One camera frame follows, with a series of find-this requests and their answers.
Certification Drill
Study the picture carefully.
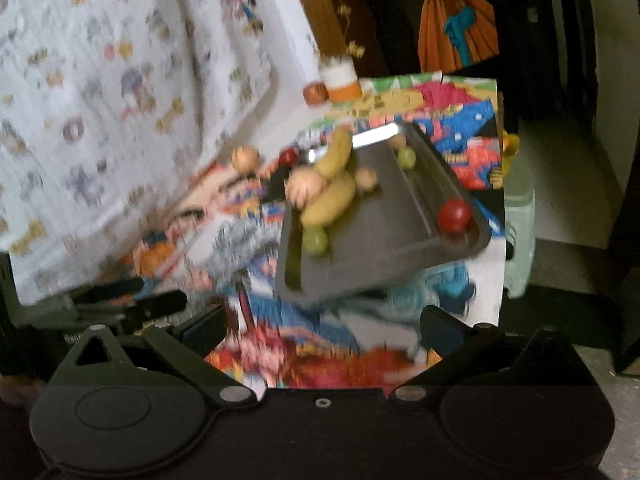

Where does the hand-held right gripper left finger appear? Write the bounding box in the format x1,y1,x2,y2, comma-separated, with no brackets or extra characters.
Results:
52,304,257,408

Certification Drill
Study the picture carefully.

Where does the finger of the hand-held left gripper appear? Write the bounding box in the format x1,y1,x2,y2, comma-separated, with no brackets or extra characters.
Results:
72,276,147,305
122,289,189,323

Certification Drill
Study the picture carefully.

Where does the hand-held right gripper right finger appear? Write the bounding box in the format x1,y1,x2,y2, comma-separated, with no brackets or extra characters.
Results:
389,305,599,407

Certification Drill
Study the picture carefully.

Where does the black baking tray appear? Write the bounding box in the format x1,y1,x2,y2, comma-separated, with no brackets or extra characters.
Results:
274,120,494,307

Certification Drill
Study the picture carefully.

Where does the small brown round fruit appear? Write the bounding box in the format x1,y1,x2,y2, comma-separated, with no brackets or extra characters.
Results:
354,167,379,192

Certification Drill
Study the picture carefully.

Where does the yellow banana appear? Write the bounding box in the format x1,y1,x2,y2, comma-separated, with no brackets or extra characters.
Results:
299,172,357,228
312,127,354,181

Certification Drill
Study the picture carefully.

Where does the pale green plastic stool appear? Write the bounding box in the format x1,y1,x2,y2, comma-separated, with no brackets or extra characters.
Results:
502,152,537,300

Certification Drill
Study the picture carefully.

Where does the white cartoon printed blanket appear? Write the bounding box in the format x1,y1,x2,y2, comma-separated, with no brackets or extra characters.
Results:
0,0,322,307

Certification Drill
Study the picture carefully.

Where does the yellow object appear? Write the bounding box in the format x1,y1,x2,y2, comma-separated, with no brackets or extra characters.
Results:
501,129,521,172

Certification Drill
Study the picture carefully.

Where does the colourful comic printed cloth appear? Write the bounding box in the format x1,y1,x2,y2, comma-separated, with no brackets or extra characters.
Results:
127,73,507,392

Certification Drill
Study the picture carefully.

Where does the reddish brown round fruit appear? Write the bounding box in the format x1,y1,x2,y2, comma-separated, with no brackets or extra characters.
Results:
302,82,330,106

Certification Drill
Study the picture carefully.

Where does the white and orange jar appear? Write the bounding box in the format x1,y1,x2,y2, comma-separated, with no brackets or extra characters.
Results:
319,54,363,104

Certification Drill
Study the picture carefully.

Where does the orange hanging garment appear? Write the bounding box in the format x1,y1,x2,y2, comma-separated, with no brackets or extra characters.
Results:
417,0,501,74

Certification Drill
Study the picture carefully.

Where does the dark floral curtain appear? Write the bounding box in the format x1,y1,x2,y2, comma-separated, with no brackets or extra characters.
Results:
336,0,427,80

